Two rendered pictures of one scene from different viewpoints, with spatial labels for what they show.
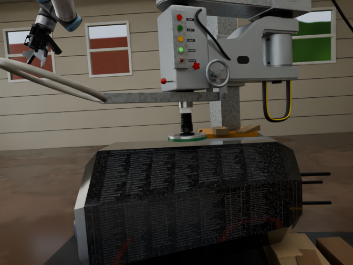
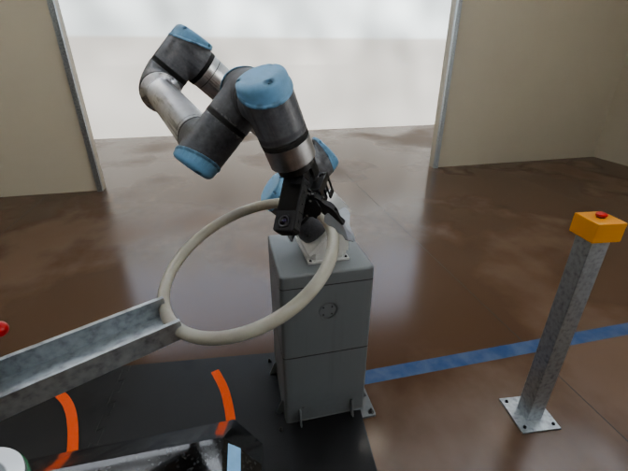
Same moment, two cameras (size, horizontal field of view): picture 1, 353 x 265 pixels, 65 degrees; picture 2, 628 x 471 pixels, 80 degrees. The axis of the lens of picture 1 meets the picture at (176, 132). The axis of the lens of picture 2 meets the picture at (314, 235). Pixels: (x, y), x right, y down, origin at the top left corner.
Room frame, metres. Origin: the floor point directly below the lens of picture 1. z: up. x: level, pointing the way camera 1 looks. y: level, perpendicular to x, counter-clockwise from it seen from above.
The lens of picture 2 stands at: (2.15, 0.50, 1.64)
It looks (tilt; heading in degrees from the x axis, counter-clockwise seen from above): 26 degrees down; 165
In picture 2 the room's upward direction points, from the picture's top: straight up
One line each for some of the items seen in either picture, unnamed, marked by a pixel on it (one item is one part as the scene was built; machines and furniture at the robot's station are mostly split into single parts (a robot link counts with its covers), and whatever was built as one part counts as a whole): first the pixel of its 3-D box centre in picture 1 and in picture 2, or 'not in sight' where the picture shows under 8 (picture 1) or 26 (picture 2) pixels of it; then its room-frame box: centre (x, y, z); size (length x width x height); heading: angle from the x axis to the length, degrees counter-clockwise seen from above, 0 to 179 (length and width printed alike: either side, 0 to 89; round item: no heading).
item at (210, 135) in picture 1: (225, 132); not in sight; (2.43, -0.43, 0.76); 0.49 x 0.49 x 0.05; 82
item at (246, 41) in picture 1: (243, 58); not in sight; (1.71, -0.43, 1.28); 0.74 x 0.23 x 0.49; 113
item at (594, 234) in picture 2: not in sight; (559, 329); (1.17, 1.88, 0.54); 0.20 x 0.20 x 1.09; 82
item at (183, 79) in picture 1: (195, 54); not in sight; (1.60, -0.13, 1.30); 0.36 x 0.22 x 0.45; 113
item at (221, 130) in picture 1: (220, 130); not in sight; (2.19, -0.35, 0.81); 0.20 x 0.10 x 0.05; 0
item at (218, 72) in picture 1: (214, 74); not in sight; (1.50, -0.22, 1.18); 0.15 x 0.10 x 0.15; 113
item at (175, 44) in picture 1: (179, 39); not in sight; (1.43, -0.04, 1.35); 0.08 x 0.03 x 0.28; 113
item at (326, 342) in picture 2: not in sight; (316, 324); (0.73, 0.89, 0.43); 0.50 x 0.50 x 0.85; 88
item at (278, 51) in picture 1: (276, 52); not in sight; (1.82, -0.66, 1.32); 0.19 x 0.19 x 0.20
